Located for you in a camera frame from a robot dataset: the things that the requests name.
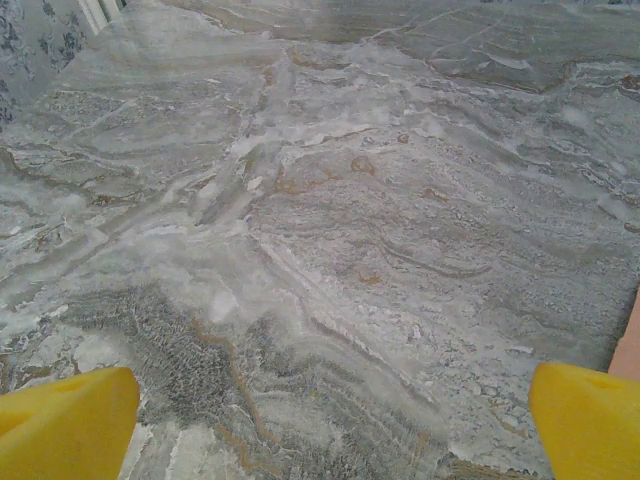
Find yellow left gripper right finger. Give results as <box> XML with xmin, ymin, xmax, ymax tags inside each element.
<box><xmin>528</xmin><ymin>362</ymin><xmax>640</xmax><ymax>480</ymax></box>

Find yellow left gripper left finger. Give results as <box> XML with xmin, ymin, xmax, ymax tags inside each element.
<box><xmin>0</xmin><ymin>367</ymin><xmax>141</xmax><ymax>480</ymax></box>

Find orange cloth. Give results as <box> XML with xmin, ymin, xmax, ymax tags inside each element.
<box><xmin>607</xmin><ymin>284</ymin><xmax>640</xmax><ymax>384</ymax></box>

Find aluminium frame post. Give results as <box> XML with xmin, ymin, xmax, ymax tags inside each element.
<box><xmin>77</xmin><ymin>0</ymin><xmax>126</xmax><ymax>36</ymax></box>

